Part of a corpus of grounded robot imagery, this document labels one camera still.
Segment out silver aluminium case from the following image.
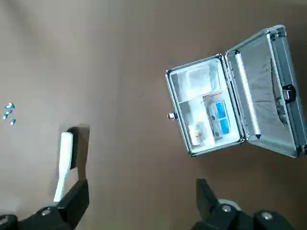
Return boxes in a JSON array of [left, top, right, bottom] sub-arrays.
[[165, 23, 307, 159]]

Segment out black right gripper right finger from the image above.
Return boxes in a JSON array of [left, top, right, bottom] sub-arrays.
[[191, 178, 298, 230]]

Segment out small white medicine bottle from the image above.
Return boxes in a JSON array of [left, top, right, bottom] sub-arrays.
[[188, 123, 206, 146]]

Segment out clear zip bag red strip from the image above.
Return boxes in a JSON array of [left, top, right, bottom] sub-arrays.
[[202, 92, 233, 142]]

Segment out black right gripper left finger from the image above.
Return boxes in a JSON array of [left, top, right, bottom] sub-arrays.
[[0, 178, 90, 230]]

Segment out blue white medicine box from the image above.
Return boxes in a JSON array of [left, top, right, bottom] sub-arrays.
[[207, 100, 231, 140]]

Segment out white brush black bristles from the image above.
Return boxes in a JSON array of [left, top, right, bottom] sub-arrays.
[[53, 125, 83, 203]]

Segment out clear plastic packet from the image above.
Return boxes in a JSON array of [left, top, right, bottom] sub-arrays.
[[177, 63, 223, 96]]

